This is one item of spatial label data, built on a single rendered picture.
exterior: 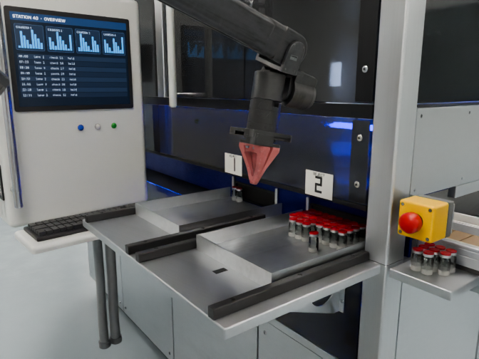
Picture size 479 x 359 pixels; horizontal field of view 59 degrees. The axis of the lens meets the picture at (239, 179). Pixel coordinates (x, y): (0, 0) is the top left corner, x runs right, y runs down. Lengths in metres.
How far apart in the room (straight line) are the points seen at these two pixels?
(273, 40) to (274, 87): 0.09
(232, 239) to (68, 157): 0.73
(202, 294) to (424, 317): 0.59
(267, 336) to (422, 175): 0.65
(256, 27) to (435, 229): 0.49
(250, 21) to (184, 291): 0.48
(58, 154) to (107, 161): 0.17
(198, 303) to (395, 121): 0.50
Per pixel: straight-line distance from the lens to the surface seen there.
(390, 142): 0.88
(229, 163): 1.27
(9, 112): 1.42
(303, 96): 0.81
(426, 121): 0.96
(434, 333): 1.24
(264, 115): 0.76
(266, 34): 0.72
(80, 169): 1.57
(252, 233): 1.07
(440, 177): 1.05
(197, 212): 1.26
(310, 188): 1.03
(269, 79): 0.76
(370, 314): 1.01
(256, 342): 1.38
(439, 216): 0.87
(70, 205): 1.58
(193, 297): 0.78
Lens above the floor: 1.24
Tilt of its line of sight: 12 degrees down
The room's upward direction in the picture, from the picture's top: straight up
